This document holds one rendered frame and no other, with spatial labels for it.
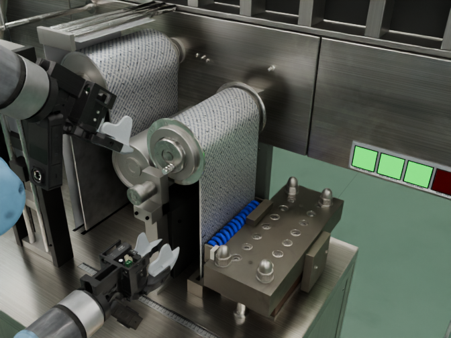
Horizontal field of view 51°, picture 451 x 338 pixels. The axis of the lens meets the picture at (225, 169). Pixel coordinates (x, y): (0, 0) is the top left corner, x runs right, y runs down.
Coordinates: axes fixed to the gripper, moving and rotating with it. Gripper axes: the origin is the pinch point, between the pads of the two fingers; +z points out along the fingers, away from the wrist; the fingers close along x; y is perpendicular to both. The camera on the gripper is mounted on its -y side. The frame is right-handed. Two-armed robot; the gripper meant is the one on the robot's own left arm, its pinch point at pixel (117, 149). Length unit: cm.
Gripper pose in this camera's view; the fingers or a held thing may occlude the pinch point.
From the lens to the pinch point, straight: 81.8
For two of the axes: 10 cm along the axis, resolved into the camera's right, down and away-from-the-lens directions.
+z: 4.0, 2.3, 8.9
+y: 3.6, -9.3, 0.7
